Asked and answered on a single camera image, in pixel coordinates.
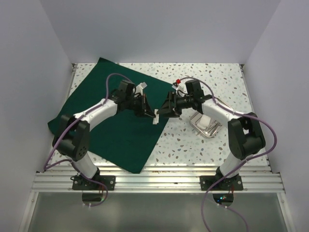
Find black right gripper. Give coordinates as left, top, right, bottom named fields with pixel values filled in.
left=157, top=90, right=194, bottom=118

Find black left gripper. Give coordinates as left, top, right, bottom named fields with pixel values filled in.
left=126, top=93, right=155, bottom=118

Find dark green surgical cloth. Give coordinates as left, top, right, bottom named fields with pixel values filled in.
left=48, top=58, right=172, bottom=174

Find steel forceps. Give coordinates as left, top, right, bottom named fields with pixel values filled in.
left=205, top=121, right=222, bottom=137

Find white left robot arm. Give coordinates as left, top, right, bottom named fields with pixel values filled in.
left=51, top=80, right=159, bottom=190

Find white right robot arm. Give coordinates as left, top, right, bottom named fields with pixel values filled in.
left=157, top=78, right=266, bottom=190

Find stainless steel tray lid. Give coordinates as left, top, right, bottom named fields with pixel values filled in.
left=214, top=97, right=235, bottom=115

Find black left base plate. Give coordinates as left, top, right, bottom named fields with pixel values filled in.
left=70, top=174, right=116, bottom=190

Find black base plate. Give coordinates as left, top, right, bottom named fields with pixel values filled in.
left=199, top=175, right=244, bottom=191
left=70, top=174, right=116, bottom=190

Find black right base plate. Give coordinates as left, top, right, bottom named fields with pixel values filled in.
left=199, top=175, right=244, bottom=191

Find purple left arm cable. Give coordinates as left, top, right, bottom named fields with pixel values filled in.
left=43, top=72, right=133, bottom=207

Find aluminium rail frame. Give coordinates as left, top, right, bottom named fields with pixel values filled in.
left=18, top=63, right=295, bottom=232

